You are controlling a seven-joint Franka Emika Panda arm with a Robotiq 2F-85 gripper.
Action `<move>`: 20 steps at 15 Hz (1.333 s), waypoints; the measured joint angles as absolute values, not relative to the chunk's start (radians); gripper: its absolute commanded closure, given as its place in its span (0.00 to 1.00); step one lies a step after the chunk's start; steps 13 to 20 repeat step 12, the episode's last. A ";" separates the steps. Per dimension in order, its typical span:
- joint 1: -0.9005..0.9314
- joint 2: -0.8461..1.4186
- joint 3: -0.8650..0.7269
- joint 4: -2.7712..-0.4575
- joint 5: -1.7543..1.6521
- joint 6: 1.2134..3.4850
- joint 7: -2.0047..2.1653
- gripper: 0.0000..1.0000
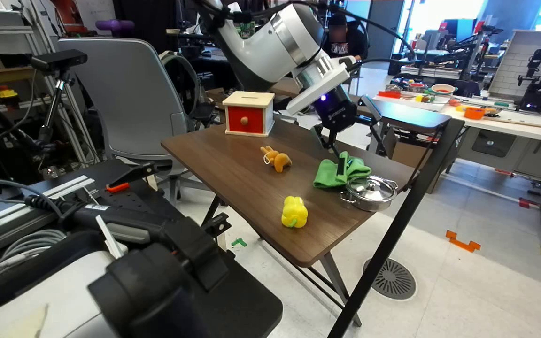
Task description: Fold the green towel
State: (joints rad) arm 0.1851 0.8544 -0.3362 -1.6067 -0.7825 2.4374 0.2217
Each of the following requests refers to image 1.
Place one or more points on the aluminium extrusion rail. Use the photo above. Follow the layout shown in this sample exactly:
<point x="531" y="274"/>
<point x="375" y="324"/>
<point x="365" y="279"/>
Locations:
<point x="8" y="217"/>

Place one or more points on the dark wooden side table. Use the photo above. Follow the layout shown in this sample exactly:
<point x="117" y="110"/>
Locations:
<point x="409" y="116"/>

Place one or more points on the small orange clip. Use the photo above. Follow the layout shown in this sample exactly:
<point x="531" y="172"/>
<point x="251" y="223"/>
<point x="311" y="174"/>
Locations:
<point x="117" y="189"/>

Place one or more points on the long white work table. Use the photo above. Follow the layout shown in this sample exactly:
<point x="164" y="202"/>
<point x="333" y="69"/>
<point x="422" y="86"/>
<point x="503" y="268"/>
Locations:
<point x="508" y="129"/>

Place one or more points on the black slanted pole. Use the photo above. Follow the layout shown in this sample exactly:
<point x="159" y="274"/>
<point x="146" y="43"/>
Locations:
<point x="395" y="229"/>

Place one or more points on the black metal table frame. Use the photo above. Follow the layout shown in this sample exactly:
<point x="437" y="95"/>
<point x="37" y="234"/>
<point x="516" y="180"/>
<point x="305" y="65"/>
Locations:
<point x="335" y="279"/>

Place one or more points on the green floor tape marker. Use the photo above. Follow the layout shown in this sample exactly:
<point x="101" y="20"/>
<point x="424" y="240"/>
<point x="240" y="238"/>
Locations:
<point x="240" y="244"/>

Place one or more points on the black padded equipment mount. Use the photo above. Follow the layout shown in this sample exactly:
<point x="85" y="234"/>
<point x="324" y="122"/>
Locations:
<point x="159" y="294"/>

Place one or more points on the yellow plush toy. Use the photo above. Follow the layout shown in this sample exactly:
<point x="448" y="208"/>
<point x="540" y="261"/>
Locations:
<point x="294" y="214"/>

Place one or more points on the green microfibre towel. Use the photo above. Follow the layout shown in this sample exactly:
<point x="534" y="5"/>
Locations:
<point x="330" y="178"/>

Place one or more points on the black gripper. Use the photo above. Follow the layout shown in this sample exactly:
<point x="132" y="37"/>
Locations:
<point x="335" y="112"/>

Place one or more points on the orange floor tape marker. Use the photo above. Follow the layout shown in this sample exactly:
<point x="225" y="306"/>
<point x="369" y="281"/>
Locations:
<point x="463" y="244"/>

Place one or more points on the red wooden drawer box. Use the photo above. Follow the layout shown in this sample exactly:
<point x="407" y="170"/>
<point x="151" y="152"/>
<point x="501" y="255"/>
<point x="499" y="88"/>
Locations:
<point x="247" y="116"/>

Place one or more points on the orange plush toy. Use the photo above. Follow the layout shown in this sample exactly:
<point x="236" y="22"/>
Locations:
<point x="279" y="163"/>

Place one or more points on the seated person in black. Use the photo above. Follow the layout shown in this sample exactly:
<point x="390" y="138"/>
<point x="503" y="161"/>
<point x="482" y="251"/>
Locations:
<point x="347" y="39"/>

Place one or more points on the round metal floor drain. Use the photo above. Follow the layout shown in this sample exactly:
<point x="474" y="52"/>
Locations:
<point x="394" y="281"/>

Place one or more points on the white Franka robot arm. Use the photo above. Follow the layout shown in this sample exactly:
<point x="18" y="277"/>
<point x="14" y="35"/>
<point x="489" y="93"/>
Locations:
<point x="271" y="45"/>

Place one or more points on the grey office chair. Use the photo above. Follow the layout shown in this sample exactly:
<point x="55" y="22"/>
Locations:
<point x="127" y="101"/>

